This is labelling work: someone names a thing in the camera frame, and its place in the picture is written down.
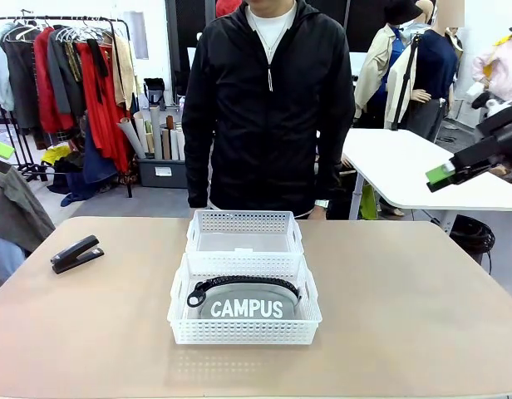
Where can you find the slanted grey paper roll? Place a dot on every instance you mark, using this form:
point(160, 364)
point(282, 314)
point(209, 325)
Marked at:
point(131, 137)

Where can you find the long red dress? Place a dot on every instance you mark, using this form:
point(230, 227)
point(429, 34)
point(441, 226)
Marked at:
point(104, 129)

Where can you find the person's right forearm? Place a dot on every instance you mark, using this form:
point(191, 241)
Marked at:
point(198, 178)

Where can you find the grey hanging jacket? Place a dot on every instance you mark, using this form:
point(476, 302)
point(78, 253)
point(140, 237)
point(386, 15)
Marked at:
point(60, 79)

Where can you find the person in black jacket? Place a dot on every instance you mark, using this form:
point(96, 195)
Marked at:
point(264, 124)

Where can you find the green shopping bag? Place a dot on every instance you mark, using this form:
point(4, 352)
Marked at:
point(369, 201)

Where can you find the black bucket hat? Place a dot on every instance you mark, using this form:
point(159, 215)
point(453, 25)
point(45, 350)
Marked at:
point(401, 11)

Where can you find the black stapler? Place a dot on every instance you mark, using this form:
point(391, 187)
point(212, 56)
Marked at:
point(75, 254)

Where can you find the white wristwatch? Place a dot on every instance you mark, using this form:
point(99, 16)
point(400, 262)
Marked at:
point(321, 203)

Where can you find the red hanging jacket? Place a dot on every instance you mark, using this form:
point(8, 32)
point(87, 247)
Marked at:
point(46, 95)

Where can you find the white perforated plastic basket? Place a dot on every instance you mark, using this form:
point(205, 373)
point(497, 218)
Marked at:
point(243, 332)
point(243, 220)

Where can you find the mannequin in navy sweater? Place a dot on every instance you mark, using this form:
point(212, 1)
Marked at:
point(436, 62)

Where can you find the grey plastic storage bin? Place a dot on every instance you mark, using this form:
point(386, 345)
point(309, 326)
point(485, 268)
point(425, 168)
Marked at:
point(162, 172)

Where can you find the person's left hand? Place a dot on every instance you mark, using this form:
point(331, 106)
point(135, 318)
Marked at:
point(318, 213)

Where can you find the navy blue cloth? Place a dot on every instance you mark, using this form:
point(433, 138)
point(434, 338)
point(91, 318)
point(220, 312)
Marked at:
point(96, 162)

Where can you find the dark grey hanging coat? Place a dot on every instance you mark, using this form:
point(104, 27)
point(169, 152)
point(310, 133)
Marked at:
point(21, 83)

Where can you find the mannequin in pink hoodie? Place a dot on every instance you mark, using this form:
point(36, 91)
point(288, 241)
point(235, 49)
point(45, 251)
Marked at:
point(505, 62)

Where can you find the white background table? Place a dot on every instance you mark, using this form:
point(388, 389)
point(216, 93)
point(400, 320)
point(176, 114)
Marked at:
point(401, 166)

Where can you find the tall grey paper roll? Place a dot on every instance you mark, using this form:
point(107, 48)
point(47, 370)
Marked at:
point(156, 129)

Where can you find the brown paper roll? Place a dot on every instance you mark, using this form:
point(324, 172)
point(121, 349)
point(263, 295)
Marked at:
point(166, 145)

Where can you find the black hanging scarf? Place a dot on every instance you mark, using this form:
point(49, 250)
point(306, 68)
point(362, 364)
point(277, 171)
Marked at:
point(99, 66)

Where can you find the black office chair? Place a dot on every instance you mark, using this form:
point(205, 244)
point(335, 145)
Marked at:
point(154, 93)

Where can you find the red hooded garment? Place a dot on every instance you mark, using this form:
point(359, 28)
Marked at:
point(229, 7)

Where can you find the grey draped jacket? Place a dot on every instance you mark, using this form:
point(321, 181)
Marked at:
point(15, 208)

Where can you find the yellow cloth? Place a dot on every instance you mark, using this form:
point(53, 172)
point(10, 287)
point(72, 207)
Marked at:
point(56, 154)

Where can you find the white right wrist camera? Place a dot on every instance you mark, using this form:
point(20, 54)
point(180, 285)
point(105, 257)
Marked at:
point(495, 106)

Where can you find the grey CAMPUS zipper pouch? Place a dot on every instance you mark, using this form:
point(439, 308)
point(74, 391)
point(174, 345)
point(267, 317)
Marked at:
point(247, 309)

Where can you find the mannequin in beige trench coat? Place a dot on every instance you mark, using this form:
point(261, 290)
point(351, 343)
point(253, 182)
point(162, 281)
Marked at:
point(376, 62)

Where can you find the beige paper roll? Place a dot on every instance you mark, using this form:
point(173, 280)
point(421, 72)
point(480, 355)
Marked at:
point(140, 133)

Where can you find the white paper roll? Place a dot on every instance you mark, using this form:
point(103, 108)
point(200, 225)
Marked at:
point(181, 145)
point(174, 145)

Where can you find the blue jeans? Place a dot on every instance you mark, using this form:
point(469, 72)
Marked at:
point(6, 257)

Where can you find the beige hanging garment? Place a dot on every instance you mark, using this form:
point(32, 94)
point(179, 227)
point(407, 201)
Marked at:
point(123, 75)

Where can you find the person's left forearm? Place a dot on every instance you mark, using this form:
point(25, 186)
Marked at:
point(335, 174)

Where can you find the black metal clothes rack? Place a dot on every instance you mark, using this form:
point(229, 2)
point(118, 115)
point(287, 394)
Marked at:
point(125, 124)

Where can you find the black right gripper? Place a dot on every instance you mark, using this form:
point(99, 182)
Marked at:
point(497, 141)

